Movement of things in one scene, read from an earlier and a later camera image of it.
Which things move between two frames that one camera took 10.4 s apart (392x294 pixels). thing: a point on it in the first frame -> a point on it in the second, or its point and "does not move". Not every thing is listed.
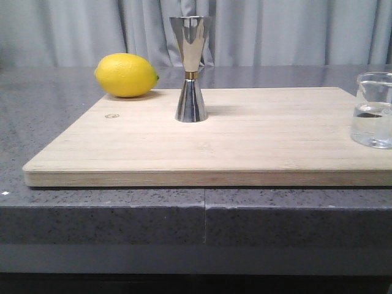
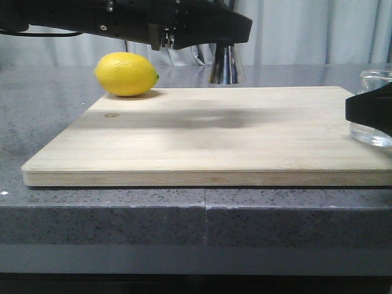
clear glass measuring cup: (371, 118) does not move
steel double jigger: (188, 30) -> (223, 69)
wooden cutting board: (279, 136) does not move
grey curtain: (79, 33) does not move
